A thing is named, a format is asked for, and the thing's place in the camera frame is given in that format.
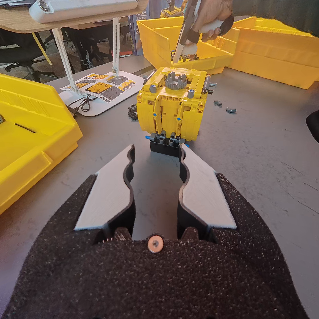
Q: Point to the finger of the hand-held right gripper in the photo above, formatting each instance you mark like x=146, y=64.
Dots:
x=185, y=30

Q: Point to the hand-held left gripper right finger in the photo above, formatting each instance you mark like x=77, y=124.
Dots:
x=206, y=199

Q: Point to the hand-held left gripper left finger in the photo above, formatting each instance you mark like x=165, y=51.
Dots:
x=107, y=199

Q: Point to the yellow plastic bin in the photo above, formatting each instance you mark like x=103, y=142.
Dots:
x=274, y=62
x=154, y=42
x=37, y=154

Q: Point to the grey lego elbow piece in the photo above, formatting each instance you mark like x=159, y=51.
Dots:
x=217, y=102
x=231, y=110

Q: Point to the yellow lego model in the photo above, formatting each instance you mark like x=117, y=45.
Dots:
x=172, y=117

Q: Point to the person's right forearm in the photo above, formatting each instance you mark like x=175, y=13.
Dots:
x=274, y=12

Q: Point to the thin black lego axle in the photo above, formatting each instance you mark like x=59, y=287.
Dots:
x=25, y=127

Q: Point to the lego instruction booklet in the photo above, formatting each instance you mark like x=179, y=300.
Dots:
x=15, y=2

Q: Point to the person's right hand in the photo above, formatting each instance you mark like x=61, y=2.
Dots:
x=214, y=10

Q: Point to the blue robot kit box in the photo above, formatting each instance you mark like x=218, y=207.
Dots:
x=137, y=35

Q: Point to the pile of black red pins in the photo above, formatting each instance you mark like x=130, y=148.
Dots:
x=132, y=113

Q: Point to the yellow and grey sticker sheet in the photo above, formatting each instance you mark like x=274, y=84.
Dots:
x=99, y=87

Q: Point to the white and wood book stand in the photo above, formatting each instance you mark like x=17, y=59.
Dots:
x=82, y=10

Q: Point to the black office chair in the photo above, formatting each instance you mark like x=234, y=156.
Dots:
x=20, y=49

